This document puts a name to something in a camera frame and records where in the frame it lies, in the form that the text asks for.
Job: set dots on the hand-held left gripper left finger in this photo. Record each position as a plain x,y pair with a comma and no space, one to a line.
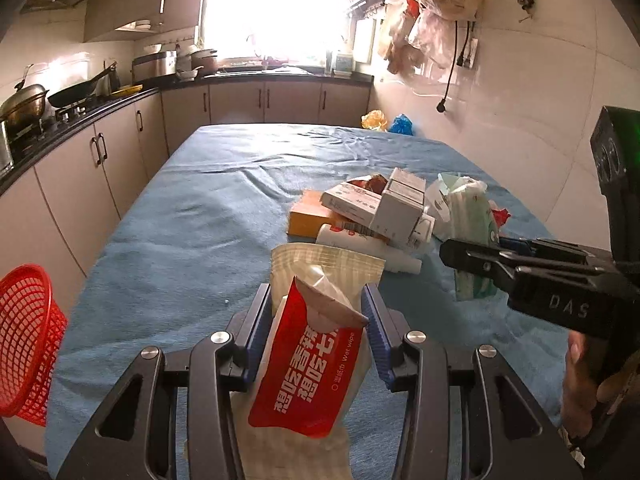
260,335

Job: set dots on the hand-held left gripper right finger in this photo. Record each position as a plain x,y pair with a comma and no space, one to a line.
379,345

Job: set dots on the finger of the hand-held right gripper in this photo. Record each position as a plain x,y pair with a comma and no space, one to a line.
515,246
470,257

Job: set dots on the green and white plastic packet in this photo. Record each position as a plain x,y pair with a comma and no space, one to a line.
472,220

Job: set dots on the red wet wipe packet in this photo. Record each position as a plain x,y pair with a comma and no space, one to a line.
300,380

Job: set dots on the red wet wipes packet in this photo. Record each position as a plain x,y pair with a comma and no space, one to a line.
325,265

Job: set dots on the white plastic bottle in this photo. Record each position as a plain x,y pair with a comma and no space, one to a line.
350,245

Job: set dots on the red plastic basket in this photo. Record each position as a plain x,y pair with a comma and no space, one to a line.
25,340

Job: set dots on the person's right hand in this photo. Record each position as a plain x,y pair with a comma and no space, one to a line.
577,375

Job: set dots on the grey and white carton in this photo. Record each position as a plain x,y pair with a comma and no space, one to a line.
397,205

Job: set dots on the red-brown snack wrapper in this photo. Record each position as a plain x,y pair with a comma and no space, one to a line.
367,183

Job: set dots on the orange cardboard box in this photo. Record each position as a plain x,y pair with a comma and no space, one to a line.
307,215

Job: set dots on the blue tablecloth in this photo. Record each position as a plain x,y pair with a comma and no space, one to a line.
200,220

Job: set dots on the blue plastic bag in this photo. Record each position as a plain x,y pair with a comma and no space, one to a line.
401,125

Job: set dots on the yellow plastic bag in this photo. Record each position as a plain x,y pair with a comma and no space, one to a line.
374,120

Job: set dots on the kitchen base cabinets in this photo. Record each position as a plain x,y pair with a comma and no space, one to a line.
120,160

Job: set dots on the green and white box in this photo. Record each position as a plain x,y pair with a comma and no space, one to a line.
343,64

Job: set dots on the white hanging board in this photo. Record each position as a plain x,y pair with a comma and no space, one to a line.
363,40

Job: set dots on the bunch of hanging plastic bags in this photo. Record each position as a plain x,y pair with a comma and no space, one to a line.
440,10

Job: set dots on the white bowl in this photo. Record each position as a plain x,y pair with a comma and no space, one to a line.
188,75

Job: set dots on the brown pot with lid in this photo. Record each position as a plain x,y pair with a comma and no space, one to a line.
206,62

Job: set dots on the yellow dish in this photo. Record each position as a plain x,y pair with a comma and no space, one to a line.
125,91

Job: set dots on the stainless rice cooker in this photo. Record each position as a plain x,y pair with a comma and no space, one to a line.
155,67

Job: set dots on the gas stove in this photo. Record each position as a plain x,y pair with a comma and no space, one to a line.
60,115

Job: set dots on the black frying pan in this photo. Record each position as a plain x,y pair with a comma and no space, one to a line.
75,92

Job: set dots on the window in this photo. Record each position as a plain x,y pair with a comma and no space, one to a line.
270,5

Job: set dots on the steel wok with lid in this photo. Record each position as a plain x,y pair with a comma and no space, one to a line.
25,102

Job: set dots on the white wall socket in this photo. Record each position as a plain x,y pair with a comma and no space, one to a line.
470,52

